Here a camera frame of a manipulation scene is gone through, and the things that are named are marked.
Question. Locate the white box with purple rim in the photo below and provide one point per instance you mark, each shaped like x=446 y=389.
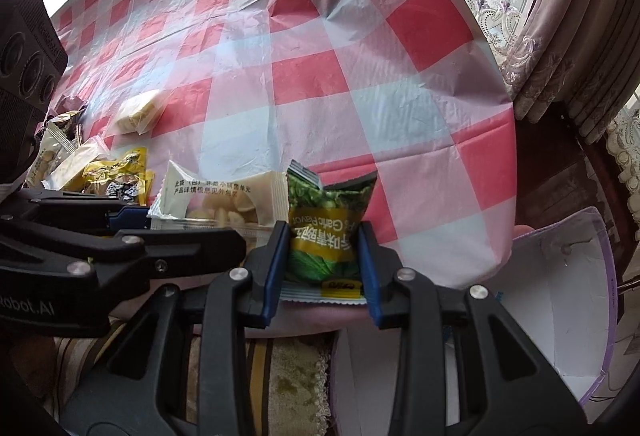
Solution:
x=550 y=276

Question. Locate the green snack packet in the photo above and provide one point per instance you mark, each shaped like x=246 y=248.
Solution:
x=320 y=216

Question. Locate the long cream snack packet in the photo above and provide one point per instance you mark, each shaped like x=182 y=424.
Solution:
x=75 y=164

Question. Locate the pale yellow snack packet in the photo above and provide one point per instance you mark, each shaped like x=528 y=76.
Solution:
x=137 y=114

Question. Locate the striped beige cushion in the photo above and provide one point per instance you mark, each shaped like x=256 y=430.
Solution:
x=295 y=366

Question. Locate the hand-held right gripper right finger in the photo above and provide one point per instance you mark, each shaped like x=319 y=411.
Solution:
x=367 y=276

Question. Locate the red checked plastic tablecloth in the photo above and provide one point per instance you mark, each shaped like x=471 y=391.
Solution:
x=350 y=91

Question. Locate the pink pleated curtain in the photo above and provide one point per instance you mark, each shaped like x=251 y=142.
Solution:
x=575 y=41

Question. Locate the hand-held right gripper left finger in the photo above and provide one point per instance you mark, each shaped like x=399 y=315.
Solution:
x=267 y=277

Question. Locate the brown snack packet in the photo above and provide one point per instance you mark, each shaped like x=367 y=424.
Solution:
x=65 y=122
x=71 y=104

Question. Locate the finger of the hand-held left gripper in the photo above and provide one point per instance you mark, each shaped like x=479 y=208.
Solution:
x=165 y=248
x=129 y=216

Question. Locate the dark wooden furniture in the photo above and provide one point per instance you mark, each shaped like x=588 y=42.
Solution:
x=560 y=166

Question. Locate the small cream biscuit packet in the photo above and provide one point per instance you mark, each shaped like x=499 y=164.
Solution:
x=47 y=154

